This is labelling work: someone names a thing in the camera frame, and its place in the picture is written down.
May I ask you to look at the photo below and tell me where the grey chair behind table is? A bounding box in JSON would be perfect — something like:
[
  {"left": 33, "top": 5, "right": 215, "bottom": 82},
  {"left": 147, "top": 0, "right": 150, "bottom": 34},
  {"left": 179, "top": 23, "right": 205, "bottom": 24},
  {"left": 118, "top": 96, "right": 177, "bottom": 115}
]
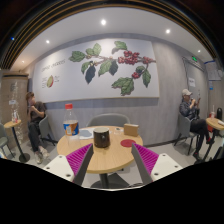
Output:
[{"left": 87, "top": 113, "right": 130, "bottom": 127}]

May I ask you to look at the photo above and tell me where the coffee plant wall mural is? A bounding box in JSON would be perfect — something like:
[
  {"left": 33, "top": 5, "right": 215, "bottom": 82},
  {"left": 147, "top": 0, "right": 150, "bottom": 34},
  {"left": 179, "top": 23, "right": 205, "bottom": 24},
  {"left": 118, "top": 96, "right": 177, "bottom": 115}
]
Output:
[{"left": 33, "top": 38, "right": 160, "bottom": 103}]

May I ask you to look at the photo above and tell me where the grey chair far left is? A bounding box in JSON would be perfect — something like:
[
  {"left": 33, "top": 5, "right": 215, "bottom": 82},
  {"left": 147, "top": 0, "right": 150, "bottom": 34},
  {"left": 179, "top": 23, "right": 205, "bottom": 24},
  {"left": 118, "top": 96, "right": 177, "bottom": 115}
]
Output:
[{"left": 0, "top": 123, "right": 14, "bottom": 157}]

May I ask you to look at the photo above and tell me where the grey paper coaster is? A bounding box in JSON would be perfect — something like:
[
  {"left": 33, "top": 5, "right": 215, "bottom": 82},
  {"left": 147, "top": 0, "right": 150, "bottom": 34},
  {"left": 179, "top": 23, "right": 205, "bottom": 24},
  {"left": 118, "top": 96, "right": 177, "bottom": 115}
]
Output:
[{"left": 79, "top": 129, "right": 93, "bottom": 140}]

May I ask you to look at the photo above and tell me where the seated person on left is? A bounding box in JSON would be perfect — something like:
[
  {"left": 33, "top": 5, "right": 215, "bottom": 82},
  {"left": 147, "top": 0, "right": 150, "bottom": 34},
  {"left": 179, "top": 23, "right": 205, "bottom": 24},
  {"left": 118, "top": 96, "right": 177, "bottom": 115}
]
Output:
[{"left": 26, "top": 92, "right": 49, "bottom": 164}]

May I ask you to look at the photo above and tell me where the small round table left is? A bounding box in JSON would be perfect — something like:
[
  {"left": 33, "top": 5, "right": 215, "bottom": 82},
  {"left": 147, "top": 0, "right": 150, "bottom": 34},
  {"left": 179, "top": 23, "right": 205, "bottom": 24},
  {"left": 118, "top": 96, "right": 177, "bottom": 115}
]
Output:
[{"left": 4, "top": 120, "right": 30, "bottom": 163}]

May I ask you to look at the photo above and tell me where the brown cardboard box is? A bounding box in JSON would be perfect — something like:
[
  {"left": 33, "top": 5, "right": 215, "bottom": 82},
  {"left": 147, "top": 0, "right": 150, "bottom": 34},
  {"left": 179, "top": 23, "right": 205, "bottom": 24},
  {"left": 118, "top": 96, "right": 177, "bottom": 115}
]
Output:
[{"left": 124, "top": 124, "right": 139, "bottom": 137}]

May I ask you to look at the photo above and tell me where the clear glass on table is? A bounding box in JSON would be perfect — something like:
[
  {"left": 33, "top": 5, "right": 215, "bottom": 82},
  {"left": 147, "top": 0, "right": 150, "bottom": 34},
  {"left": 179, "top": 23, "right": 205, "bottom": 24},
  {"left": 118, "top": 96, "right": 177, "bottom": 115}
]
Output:
[{"left": 114, "top": 127, "right": 123, "bottom": 135}]

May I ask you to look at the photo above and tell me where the grey chair right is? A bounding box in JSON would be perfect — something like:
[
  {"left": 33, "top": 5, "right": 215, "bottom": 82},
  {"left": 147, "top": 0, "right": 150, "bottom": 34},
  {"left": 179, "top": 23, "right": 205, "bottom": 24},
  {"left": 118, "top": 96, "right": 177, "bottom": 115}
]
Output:
[{"left": 173, "top": 113, "right": 200, "bottom": 156}]

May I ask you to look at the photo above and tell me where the round wooden cafe table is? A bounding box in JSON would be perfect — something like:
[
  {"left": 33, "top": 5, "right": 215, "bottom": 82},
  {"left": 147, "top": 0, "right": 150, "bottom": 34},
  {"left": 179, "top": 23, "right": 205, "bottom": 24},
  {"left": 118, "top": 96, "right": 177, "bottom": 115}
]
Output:
[{"left": 57, "top": 126, "right": 143, "bottom": 189}]

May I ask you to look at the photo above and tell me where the seated person with cap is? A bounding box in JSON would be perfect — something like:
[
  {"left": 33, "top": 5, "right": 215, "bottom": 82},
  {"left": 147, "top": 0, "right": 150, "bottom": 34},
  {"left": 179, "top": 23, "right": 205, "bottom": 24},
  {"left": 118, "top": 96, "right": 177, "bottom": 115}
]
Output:
[{"left": 179, "top": 89, "right": 213, "bottom": 160}]

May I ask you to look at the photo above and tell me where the round table on right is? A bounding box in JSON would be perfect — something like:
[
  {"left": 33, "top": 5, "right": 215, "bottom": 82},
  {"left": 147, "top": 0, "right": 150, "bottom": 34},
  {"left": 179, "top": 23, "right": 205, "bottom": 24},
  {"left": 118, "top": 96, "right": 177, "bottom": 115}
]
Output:
[{"left": 196, "top": 117, "right": 224, "bottom": 164}]

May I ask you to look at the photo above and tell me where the dark brown mug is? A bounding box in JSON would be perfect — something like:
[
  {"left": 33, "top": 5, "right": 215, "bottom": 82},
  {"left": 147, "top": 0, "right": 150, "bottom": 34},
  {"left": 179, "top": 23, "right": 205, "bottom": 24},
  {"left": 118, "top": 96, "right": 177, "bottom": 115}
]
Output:
[{"left": 93, "top": 127, "right": 110, "bottom": 148}]

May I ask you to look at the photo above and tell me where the red round coaster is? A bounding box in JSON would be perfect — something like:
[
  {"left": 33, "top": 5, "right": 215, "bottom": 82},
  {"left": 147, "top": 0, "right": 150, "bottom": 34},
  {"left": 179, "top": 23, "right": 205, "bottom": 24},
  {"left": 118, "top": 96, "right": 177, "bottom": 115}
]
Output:
[{"left": 120, "top": 139, "right": 136, "bottom": 147}]

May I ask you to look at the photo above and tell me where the clear plastic water bottle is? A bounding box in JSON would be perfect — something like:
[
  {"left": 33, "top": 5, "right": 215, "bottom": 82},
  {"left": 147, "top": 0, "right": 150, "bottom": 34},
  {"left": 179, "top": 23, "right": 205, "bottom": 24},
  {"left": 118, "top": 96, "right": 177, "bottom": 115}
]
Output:
[{"left": 63, "top": 103, "right": 79, "bottom": 147}]

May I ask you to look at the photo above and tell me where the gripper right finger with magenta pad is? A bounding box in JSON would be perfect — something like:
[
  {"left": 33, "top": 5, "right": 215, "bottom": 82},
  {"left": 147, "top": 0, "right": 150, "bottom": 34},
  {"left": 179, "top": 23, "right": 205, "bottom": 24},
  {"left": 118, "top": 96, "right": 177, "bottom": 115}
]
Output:
[{"left": 131, "top": 143, "right": 182, "bottom": 185}]

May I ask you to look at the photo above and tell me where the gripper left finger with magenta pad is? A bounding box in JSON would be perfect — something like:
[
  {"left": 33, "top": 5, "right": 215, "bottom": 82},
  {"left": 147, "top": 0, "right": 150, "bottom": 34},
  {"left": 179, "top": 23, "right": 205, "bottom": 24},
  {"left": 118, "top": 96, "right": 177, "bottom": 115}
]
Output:
[{"left": 44, "top": 144, "right": 93, "bottom": 186}]

